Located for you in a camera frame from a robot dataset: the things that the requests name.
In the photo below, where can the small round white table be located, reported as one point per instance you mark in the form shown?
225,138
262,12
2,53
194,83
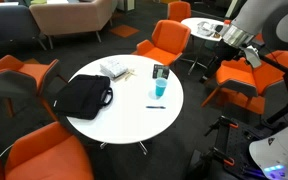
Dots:
192,24

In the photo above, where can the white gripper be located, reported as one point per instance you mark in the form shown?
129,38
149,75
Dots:
252,57

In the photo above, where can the large round white table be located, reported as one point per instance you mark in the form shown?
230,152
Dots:
134,123

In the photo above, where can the black laptop bag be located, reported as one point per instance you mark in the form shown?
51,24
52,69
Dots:
82,96

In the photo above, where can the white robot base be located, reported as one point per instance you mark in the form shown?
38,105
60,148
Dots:
280,153

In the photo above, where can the pile of wooden sticks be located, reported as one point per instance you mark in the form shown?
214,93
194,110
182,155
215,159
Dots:
128,75

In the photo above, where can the clear plastic bag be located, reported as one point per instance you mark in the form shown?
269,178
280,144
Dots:
205,28

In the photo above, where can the beige sofa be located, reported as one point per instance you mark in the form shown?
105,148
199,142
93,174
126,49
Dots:
70,16

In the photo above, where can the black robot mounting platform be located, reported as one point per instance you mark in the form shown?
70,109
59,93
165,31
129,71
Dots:
237,146

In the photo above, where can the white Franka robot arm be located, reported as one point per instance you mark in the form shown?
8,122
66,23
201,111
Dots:
260,13

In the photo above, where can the blue plastic cup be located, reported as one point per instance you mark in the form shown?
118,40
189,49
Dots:
161,87

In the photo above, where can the dark blue sofa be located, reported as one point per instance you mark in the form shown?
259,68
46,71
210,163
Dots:
7,23

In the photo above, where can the dark blue pen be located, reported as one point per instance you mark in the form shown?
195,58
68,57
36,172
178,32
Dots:
155,107

